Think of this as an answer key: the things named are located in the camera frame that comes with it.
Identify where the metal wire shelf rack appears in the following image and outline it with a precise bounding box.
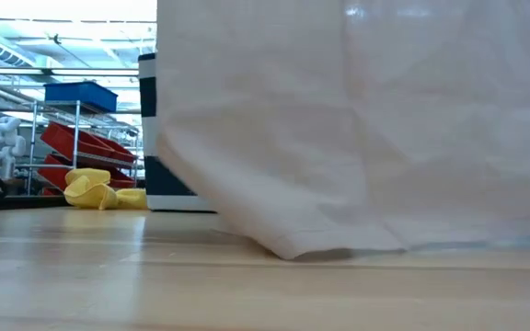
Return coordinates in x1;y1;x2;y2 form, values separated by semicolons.
16;99;141;198

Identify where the black table frame rail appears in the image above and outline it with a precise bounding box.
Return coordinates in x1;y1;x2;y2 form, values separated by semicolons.
0;192;68;212

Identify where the yellow towel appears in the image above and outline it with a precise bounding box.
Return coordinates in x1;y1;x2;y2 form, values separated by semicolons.
63;167;149;211

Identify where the blue bin on wire rack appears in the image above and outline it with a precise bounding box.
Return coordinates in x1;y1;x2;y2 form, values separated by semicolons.
43;81;119;114

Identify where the ceiling ventilation duct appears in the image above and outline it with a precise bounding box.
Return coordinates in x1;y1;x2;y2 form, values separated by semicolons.
0;30;36;69

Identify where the pale pink towel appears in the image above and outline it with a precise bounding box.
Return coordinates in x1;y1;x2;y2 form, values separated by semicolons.
156;0;530;261

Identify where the navy white striped basket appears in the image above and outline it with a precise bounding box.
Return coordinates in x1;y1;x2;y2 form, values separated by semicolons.
138;52;218;213

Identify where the red storage bin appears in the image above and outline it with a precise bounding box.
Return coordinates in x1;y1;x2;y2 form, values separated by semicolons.
108;167;136;189
37;154;71;190
93;135;137;165
40;121;115;160

